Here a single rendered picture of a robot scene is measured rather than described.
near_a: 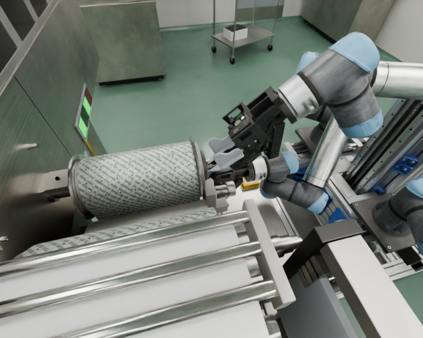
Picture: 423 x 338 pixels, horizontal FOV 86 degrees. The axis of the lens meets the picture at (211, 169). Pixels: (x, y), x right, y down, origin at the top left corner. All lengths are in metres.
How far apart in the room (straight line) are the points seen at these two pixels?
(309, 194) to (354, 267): 0.54
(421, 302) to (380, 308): 1.89
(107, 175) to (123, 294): 0.30
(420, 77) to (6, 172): 0.81
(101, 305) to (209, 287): 0.10
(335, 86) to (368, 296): 0.32
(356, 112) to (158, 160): 0.39
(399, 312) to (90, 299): 0.27
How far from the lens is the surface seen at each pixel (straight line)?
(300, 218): 1.75
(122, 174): 0.49
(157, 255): 0.25
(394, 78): 0.65
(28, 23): 0.83
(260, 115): 0.46
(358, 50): 0.46
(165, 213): 0.50
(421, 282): 2.22
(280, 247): 0.35
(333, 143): 0.80
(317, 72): 0.45
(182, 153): 0.49
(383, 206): 1.13
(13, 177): 0.52
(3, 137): 0.53
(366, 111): 0.51
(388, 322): 0.27
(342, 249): 0.27
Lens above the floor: 1.67
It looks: 51 degrees down
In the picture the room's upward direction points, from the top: straight up
